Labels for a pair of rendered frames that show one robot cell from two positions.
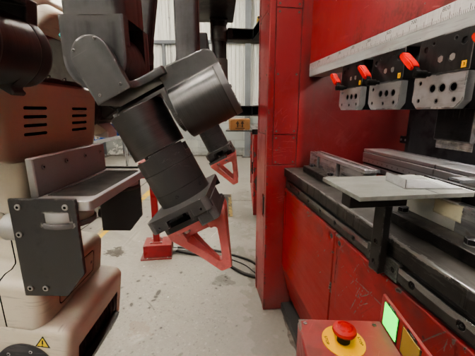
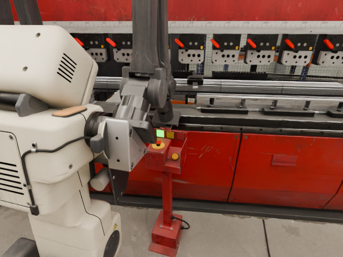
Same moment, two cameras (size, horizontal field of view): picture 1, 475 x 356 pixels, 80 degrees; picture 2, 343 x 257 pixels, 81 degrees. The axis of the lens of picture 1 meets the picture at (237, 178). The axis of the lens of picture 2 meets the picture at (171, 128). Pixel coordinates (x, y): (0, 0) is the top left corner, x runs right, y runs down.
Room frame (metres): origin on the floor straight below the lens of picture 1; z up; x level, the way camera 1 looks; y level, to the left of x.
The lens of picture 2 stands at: (0.13, 0.73, 1.39)
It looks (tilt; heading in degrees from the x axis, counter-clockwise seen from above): 28 degrees down; 283
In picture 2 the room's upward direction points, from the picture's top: straight up
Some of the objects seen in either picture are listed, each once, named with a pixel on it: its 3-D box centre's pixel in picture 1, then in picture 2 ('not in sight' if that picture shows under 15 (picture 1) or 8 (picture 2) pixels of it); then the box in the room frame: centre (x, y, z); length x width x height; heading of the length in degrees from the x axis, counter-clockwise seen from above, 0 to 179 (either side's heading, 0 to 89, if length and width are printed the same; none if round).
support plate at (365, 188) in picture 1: (390, 186); (128, 95); (0.66, -0.37, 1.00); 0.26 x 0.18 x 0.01; 98
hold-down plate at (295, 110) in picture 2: not in sight; (287, 111); (-0.33, -0.59, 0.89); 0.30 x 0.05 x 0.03; 8
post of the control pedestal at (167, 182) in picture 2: not in sight; (167, 196); (0.37, -0.19, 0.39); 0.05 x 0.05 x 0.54; 88
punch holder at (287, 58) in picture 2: not in sight; (295, 49); (-0.29, -0.64, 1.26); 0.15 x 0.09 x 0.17; 8
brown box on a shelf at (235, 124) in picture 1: (239, 124); not in sight; (2.95, -0.02, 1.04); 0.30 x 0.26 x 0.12; 179
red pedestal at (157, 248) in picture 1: (154, 207); not in sight; (2.18, 0.67, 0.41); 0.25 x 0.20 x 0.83; 98
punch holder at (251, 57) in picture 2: not in sight; (260, 49); (-0.09, -0.61, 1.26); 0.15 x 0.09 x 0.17; 8
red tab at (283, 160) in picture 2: not in sight; (284, 160); (-0.36, -0.49, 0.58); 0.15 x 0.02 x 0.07; 8
